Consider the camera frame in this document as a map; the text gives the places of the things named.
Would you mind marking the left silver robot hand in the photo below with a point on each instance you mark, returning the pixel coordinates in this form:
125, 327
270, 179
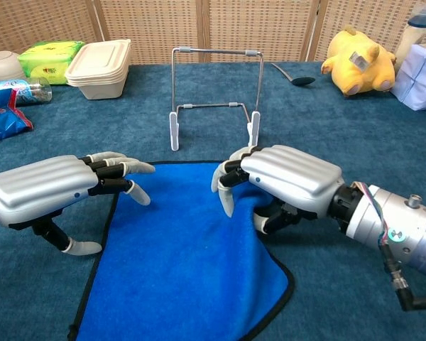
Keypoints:
42, 184

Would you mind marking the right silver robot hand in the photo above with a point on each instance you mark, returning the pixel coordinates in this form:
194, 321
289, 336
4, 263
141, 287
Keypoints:
294, 174

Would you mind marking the blue microfiber cloth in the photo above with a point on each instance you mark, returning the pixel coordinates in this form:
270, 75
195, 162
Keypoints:
181, 266

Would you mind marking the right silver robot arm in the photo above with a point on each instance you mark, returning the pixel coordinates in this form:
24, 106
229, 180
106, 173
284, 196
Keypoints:
412, 227

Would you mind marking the teal carpet table cover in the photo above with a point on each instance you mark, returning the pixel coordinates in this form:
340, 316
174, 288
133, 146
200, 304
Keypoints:
341, 135

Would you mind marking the blue snack bag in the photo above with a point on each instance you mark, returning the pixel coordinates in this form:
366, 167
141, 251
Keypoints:
0, 120

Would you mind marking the clear bottle with blue label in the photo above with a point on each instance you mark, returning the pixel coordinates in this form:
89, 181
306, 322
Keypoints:
32, 92

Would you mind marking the metal spoon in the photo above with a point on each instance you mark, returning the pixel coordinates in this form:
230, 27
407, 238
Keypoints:
303, 81

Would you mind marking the yellow plush toy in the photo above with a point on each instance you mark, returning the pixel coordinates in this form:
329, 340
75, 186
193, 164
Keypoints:
355, 67

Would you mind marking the beige bowl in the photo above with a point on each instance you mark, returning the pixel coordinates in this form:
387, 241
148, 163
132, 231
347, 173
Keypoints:
3, 67

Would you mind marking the beige lidded lunch box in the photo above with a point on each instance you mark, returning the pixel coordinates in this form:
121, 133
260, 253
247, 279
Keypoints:
99, 71

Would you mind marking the green tissue pack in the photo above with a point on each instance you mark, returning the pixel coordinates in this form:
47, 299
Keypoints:
49, 57

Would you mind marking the white blue wet wipes pack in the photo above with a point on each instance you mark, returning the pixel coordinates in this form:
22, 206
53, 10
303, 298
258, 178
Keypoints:
422, 81

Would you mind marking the baby bottle with blue cap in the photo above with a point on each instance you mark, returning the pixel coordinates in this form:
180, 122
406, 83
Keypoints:
412, 39

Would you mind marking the wooden lattice folding screen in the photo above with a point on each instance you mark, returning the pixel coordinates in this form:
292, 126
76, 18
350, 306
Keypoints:
145, 28

